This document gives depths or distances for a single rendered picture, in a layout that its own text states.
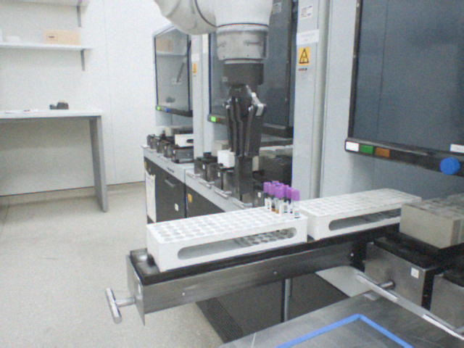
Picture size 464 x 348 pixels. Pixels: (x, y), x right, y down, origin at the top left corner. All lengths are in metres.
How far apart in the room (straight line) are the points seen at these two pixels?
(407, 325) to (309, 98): 0.69
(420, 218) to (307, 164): 0.39
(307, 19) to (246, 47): 0.48
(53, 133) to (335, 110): 3.43
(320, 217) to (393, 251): 0.15
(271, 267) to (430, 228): 0.31
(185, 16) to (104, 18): 3.45
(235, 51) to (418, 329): 0.48
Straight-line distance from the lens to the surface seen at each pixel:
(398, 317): 0.58
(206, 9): 0.74
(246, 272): 0.72
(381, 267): 0.83
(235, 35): 0.67
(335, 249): 0.82
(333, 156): 1.02
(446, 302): 0.76
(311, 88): 1.09
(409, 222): 0.86
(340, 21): 1.02
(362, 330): 0.54
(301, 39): 1.14
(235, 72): 0.68
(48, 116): 3.44
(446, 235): 0.82
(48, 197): 4.27
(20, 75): 4.13
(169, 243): 0.65
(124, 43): 4.22
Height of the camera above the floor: 1.12
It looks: 13 degrees down
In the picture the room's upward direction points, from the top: straight up
